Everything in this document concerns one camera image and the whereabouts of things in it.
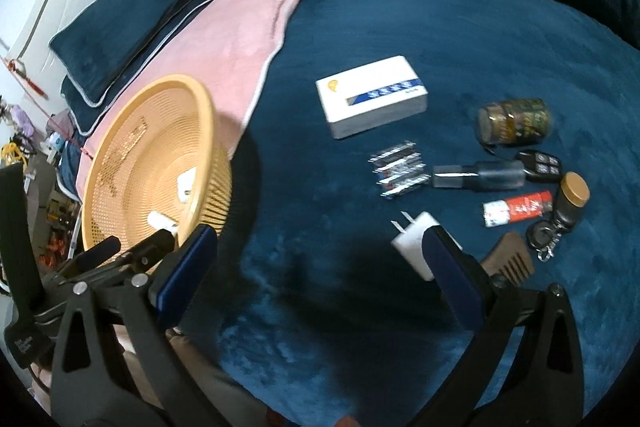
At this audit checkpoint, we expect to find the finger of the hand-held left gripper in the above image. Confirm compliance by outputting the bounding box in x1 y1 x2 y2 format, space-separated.
47 237 122 283
112 229 177 274

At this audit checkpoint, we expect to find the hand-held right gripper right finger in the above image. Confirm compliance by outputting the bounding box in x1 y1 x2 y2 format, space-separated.
415 224 587 427

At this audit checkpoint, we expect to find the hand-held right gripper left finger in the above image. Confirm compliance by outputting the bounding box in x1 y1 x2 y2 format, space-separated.
50 224 236 427

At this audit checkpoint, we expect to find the white charger plug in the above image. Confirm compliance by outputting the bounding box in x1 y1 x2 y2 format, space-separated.
175 168 197 204
390 210 464 281

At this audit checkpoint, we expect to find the brown wooden comb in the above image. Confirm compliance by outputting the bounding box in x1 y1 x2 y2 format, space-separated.
480 231 536 289

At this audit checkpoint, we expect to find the yellow plastic basket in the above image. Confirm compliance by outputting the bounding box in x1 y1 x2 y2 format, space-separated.
81 74 234 259

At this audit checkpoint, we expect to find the red and white tube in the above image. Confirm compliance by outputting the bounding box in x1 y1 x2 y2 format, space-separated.
482 190 554 228

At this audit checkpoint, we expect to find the translucent spray bottle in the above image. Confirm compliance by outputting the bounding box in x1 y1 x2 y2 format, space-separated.
432 159 526 193

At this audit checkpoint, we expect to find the pack of batteries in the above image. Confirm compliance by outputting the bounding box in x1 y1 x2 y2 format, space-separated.
368 139 432 199

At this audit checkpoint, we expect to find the dark bottle with gold cap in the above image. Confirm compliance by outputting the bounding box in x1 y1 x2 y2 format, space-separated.
551 172 591 233

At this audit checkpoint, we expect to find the small white adapter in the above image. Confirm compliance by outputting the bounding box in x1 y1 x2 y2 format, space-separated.
148 211 180 236

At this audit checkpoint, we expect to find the person's leg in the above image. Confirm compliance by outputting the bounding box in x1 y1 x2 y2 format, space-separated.
112 322 361 427

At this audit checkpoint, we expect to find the black car key remote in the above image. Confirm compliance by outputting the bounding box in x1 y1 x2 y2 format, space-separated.
515 150 564 183

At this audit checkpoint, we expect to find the glass jar with green label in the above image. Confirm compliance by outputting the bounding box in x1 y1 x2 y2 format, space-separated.
476 98 554 148

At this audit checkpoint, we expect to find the red tassel ornament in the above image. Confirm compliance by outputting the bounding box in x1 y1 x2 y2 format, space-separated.
1 56 49 102

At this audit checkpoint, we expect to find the white rectangular box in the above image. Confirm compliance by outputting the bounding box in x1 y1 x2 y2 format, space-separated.
315 55 430 140

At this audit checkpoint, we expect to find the blue pillow with white piping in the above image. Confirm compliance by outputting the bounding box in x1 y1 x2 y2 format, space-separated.
60 0 222 138

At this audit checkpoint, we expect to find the pink blanket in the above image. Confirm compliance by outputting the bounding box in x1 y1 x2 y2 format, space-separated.
74 0 325 204

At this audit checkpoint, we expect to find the dark blue pillow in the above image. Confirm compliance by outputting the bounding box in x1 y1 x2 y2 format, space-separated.
48 0 219 108

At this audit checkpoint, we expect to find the black key fob with ring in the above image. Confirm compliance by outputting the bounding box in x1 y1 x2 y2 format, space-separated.
526 217 564 263

